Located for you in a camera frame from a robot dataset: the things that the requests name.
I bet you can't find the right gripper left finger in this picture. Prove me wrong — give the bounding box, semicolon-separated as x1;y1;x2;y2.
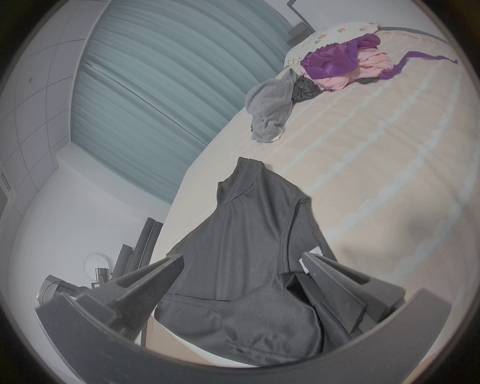
77;254;184;340

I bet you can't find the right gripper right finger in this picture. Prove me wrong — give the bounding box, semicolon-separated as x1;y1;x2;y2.
302;252;406;334

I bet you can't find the black T-shirt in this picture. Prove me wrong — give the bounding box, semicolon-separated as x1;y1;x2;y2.
154;157;370;368

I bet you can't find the bed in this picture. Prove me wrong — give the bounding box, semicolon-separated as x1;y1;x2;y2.
144;0;477;370

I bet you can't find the blue-green curtain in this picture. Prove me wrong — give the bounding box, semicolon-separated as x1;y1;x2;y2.
69;62;211;205
80;0;297;145

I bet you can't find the black glossy garment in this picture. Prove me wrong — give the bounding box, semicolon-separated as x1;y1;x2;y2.
292;77;322;103

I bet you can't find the pink garment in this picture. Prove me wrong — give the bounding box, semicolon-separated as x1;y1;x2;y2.
313;50;394;92

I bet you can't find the purple satin garment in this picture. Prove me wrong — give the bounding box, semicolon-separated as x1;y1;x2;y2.
301;34;459;80

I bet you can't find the white printed pillow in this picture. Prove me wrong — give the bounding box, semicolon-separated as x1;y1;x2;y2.
284;22;379;70

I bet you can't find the grey bedside table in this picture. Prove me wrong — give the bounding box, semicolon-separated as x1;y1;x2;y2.
289;22;309;42

